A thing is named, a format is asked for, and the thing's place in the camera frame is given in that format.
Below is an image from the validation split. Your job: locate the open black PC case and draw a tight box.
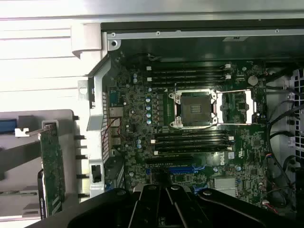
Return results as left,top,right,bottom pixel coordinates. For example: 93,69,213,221
70,22,304,228

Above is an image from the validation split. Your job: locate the silver perforated disk bay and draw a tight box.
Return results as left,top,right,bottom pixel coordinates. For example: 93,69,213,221
266,66,304,181

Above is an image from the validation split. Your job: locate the silver socket cover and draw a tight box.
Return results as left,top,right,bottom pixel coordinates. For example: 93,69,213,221
215,89,257,126

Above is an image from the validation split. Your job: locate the CPU socket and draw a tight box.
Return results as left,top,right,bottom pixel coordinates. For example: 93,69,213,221
168,88,219,131

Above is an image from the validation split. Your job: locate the thin red wire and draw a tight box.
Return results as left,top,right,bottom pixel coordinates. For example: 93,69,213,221
101,116,122,144

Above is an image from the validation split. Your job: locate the blue expansion slot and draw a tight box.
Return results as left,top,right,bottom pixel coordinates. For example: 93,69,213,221
168,165,199,175

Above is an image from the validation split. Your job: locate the hard disk with blue caddy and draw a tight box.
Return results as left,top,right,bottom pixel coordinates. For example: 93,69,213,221
0,118,18,134

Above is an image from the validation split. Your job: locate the black wire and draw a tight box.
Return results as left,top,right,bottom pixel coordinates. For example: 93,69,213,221
266,99,300,155

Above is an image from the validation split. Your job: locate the green motherboard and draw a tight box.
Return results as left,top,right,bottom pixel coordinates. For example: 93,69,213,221
104,56,270,212

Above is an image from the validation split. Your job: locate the silver chipset heatsink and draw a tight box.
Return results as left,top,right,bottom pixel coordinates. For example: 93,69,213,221
213,177,238,197

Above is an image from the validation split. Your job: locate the grey parts rack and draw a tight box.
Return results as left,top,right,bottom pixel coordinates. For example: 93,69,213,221
0,109,91,219

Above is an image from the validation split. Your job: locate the small silver heatsink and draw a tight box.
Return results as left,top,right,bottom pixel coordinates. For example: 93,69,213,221
109,107,124,131

